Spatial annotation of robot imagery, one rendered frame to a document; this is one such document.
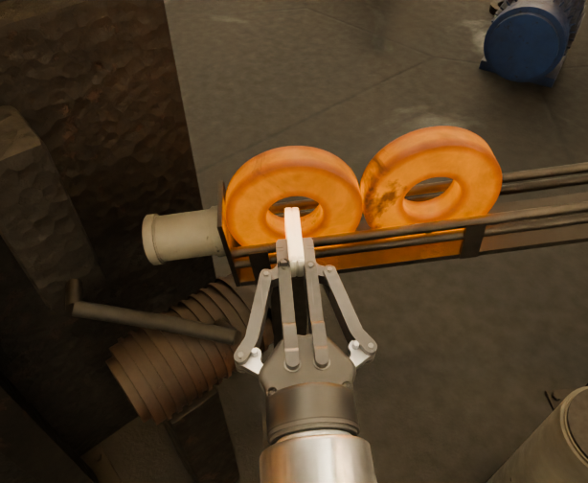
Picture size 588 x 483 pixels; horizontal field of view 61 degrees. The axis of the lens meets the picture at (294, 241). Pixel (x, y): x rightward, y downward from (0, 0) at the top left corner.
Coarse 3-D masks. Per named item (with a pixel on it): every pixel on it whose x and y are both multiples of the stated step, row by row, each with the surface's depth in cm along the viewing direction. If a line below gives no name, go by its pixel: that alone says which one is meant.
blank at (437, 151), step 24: (408, 144) 51; (432, 144) 50; (456, 144) 50; (480, 144) 51; (384, 168) 52; (408, 168) 52; (432, 168) 52; (456, 168) 52; (480, 168) 53; (360, 192) 57; (384, 192) 54; (456, 192) 57; (480, 192) 55; (384, 216) 57; (408, 216) 57; (432, 216) 58; (456, 216) 58
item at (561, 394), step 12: (276, 288) 64; (300, 288) 64; (276, 300) 66; (300, 300) 66; (276, 312) 68; (300, 312) 69; (276, 324) 70; (300, 324) 71; (276, 336) 73; (552, 396) 115; (564, 396) 115; (552, 408) 114; (264, 420) 112; (264, 432) 110; (264, 444) 108
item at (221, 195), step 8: (224, 192) 58; (224, 200) 57; (224, 208) 56; (224, 216) 55; (224, 224) 55; (224, 232) 54; (224, 240) 55; (232, 240) 59; (224, 248) 56; (232, 264) 58; (232, 272) 59
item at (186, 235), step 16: (144, 224) 57; (160, 224) 57; (176, 224) 57; (192, 224) 56; (208, 224) 56; (144, 240) 56; (160, 240) 56; (176, 240) 56; (192, 240) 56; (208, 240) 56; (160, 256) 57; (176, 256) 58; (192, 256) 58
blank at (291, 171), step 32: (256, 160) 52; (288, 160) 51; (320, 160) 51; (256, 192) 53; (288, 192) 53; (320, 192) 53; (352, 192) 54; (256, 224) 56; (320, 224) 57; (352, 224) 57
